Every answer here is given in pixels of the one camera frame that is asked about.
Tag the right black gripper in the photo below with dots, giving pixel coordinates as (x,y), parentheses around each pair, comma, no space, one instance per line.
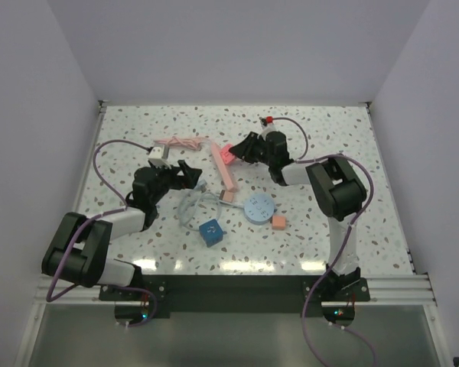
(244,149)

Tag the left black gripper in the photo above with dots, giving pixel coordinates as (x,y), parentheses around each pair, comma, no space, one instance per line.
(188,180)

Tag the pink power strip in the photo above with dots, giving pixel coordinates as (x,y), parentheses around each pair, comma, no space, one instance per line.
(221,156)

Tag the pink brown plug adapter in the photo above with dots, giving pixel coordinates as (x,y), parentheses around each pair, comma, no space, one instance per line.
(227,196)

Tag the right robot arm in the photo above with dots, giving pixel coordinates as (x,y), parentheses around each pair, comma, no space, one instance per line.
(339,193)

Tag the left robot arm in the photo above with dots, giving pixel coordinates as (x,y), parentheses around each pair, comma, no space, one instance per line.
(78,252)

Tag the blue cube socket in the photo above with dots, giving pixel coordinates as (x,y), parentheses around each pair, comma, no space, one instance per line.
(211,233)

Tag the blue round socket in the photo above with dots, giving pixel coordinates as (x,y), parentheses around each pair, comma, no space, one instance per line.
(259,208)

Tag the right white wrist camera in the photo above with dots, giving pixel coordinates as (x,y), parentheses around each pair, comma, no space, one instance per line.
(267,124)

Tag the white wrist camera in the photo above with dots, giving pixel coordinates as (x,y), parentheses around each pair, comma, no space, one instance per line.
(158,156)
(267,124)

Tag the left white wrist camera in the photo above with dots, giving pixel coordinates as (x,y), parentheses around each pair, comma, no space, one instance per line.
(158,156)

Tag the aluminium front rail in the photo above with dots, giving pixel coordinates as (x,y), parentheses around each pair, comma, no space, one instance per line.
(383,289)

